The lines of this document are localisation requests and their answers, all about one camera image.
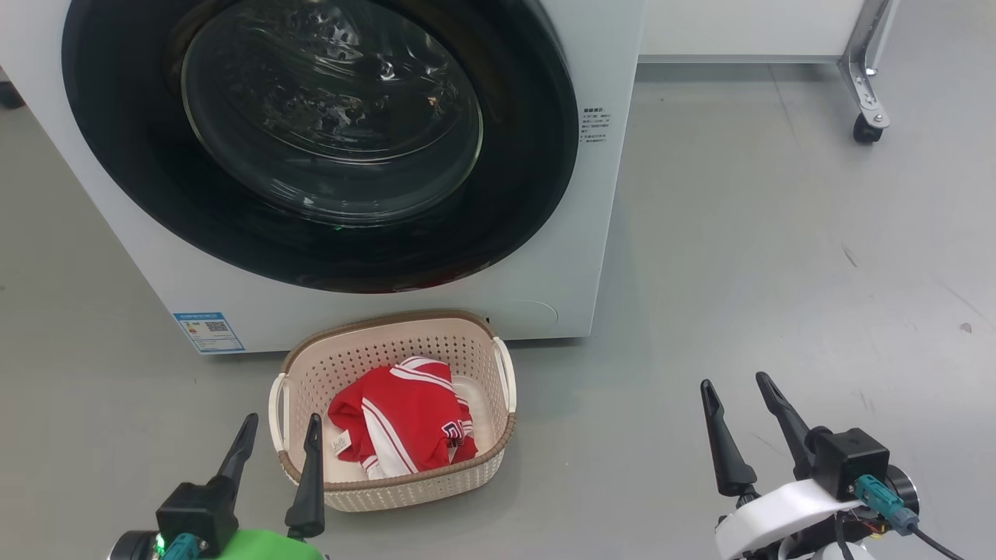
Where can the white front-load washing machine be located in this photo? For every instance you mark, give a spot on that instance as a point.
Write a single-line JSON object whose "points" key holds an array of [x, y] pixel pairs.
{"points": [[545, 295]]}

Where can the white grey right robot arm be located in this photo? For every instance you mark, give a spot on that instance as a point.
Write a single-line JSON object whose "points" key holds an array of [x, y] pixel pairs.
{"points": [[825, 552]]}

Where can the blue energy label sticker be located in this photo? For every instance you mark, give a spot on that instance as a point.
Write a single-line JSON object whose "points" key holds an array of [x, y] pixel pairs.
{"points": [[208, 333]]}

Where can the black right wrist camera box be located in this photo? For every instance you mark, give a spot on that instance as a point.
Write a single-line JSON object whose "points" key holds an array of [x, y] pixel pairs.
{"points": [[852, 460]]}

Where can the small printed text sticker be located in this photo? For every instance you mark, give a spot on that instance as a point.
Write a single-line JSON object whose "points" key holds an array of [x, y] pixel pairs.
{"points": [[597, 126]]}

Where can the round white filter cover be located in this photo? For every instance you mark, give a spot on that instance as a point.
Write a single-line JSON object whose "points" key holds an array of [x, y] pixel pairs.
{"points": [[538, 315]]}

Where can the black caster wheel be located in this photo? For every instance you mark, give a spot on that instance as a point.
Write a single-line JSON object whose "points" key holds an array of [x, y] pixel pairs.
{"points": [[9, 95], [867, 130]]}

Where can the red and white garment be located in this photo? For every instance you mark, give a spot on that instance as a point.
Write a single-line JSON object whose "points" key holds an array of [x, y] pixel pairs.
{"points": [[405, 412]]}

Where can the white cabinet panel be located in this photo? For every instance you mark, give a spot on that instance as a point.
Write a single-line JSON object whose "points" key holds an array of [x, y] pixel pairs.
{"points": [[747, 27]]}

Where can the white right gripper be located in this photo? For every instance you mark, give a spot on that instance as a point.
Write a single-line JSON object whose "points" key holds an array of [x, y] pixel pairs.
{"points": [[778, 513]]}

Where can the black round glass washer door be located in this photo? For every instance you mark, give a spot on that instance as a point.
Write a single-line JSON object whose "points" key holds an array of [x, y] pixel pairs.
{"points": [[521, 194]]}

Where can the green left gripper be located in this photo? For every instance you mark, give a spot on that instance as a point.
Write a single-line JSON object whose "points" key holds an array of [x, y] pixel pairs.
{"points": [[264, 546]]}

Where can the cream perforated laundry basket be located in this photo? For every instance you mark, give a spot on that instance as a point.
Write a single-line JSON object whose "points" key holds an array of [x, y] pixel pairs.
{"points": [[311, 373]]}

